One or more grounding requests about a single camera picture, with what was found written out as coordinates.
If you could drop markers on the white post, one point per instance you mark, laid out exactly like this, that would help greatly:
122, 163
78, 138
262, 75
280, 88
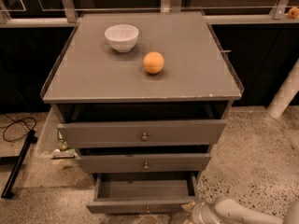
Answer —
285, 94

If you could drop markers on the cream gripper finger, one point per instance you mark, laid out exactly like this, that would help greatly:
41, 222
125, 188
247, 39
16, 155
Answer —
188, 207

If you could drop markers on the white ceramic bowl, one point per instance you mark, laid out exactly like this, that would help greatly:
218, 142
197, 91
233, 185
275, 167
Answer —
122, 37

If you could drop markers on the black floor stand bar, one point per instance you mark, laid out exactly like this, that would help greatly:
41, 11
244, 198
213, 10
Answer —
29, 140

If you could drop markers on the grey top drawer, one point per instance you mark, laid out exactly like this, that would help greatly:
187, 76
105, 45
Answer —
142, 133

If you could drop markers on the grey bottom drawer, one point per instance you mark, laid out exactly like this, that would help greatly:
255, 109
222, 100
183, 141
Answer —
145, 193

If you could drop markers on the metal railing frame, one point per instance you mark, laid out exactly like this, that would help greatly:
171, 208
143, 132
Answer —
55, 13

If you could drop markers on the grey drawer cabinet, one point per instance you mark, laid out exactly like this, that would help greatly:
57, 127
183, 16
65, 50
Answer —
95, 83

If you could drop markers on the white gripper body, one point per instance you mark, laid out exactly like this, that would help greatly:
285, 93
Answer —
200, 213

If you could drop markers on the small orange fruit on ledge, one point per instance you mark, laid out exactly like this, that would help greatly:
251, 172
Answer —
293, 13

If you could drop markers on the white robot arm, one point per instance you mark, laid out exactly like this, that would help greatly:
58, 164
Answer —
228, 211

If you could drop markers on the grey drawer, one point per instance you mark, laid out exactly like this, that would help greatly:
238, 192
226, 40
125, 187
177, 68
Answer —
145, 193
144, 163
142, 133

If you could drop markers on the grey middle drawer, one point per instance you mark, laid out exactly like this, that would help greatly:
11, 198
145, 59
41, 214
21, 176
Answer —
144, 163

